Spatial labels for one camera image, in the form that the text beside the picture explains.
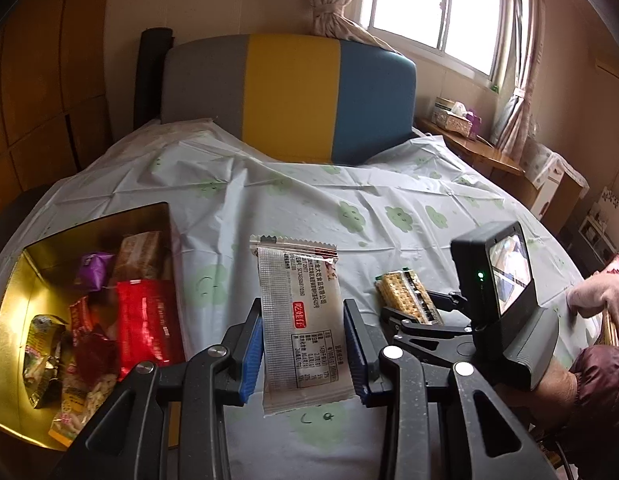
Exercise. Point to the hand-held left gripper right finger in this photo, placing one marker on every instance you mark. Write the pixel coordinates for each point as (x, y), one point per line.
(357, 355)

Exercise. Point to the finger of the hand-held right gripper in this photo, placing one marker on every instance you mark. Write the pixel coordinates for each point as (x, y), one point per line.
(429, 337)
(449, 300)

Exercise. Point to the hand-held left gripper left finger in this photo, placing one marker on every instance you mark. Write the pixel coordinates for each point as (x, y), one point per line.
(252, 355)

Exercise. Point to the clear cracker packet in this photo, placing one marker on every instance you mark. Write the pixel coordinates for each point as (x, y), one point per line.
(404, 290)

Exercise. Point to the grey snack sachet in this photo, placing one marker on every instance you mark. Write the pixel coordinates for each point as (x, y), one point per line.
(299, 310)

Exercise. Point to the large red snack packet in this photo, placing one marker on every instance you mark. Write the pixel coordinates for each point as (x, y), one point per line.
(149, 320)

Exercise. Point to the clear brown cake packet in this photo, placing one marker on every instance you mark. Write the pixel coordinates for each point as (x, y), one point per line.
(139, 255)

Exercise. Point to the dark red snack packet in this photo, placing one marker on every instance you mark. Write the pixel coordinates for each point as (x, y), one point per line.
(97, 355)

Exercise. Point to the small red candy packet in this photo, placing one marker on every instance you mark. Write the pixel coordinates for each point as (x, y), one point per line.
(82, 317)

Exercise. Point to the yellow pumpkin seed packet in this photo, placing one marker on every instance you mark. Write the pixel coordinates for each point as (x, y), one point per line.
(84, 405)

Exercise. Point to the purple snack packet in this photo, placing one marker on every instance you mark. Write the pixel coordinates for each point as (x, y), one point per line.
(92, 270)

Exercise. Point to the yellow and black snack packet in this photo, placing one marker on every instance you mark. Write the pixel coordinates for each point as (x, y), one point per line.
(42, 355)

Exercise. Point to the gold tin box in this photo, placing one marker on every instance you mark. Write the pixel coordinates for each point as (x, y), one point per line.
(19, 300)

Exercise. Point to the person's right forearm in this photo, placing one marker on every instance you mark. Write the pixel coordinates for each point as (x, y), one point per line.
(599, 375)

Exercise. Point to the person's right hand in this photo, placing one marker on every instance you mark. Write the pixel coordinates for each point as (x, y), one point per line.
(549, 387)

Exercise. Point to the white shelf unit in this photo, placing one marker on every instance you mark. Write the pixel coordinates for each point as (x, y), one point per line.
(602, 225)

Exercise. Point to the white cloud print bed sheet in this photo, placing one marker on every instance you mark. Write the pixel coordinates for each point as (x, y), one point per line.
(364, 185)

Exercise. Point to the wooden nightstand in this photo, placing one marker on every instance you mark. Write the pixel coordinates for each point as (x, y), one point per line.
(484, 152)

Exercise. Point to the white cloth covered cabinet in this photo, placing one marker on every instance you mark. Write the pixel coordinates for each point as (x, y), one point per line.
(549, 175)

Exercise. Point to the patterned tissue box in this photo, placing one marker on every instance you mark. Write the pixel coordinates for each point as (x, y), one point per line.
(452, 121)

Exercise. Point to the purple packet on nightstand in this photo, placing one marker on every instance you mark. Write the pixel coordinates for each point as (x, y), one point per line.
(473, 122)

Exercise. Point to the hanging patterned curtain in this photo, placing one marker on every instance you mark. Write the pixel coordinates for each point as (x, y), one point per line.
(524, 110)

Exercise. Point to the grey yellow blue chair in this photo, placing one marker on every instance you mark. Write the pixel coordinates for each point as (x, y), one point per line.
(289, 95)

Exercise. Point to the window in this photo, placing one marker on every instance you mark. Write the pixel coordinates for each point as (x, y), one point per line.
(429, 5)

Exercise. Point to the tied beige curtain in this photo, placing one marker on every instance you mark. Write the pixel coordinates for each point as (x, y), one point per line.
(329, 15)

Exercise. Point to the wooden wardrobe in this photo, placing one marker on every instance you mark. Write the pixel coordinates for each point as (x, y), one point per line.
(44, 85)

